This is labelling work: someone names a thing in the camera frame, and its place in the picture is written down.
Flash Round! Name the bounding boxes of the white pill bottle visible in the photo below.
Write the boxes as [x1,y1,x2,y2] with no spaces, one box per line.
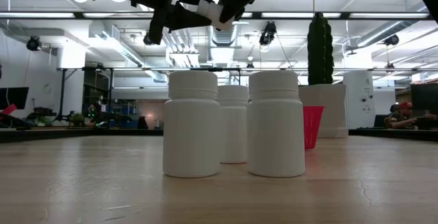
[246,70,307,179]
[162,70,221,179]
[195,0,237,32]
[216,85,250,165]

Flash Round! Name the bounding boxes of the red plastic basket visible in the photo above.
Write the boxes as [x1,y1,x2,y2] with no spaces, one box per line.
[302,105,326,151]

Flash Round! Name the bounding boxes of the hanging black spotlight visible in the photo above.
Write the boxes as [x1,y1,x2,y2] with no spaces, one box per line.
[383,33,400,47]
[26,36,42,52]
[258,21,278,47]
[142,29,157,47]

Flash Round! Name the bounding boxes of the tall green cactus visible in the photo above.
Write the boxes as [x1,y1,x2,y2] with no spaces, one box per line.
[306,12,335,86]

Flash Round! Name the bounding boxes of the white hexagonal plant pot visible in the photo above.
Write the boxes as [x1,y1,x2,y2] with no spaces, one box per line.
[298,84,350,140]

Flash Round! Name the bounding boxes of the white column with sockets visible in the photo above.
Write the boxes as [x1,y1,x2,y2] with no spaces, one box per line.
[342,70,374,130]

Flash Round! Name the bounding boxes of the small green potted plant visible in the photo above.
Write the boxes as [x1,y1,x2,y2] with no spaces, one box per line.
[68,112,85,128]

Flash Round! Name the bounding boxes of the black monitor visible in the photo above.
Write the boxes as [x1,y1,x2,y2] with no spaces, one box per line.
[0,86,30,112]
[410,83,438,116]

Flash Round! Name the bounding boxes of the person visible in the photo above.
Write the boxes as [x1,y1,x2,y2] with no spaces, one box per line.
[387,101,438,130]

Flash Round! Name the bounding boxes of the red flat strip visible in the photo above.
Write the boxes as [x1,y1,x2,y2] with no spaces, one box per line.
[0,103,18,121]

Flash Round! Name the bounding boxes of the black aluminium table frame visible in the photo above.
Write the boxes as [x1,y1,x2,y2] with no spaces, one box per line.
[0,127,438,145]

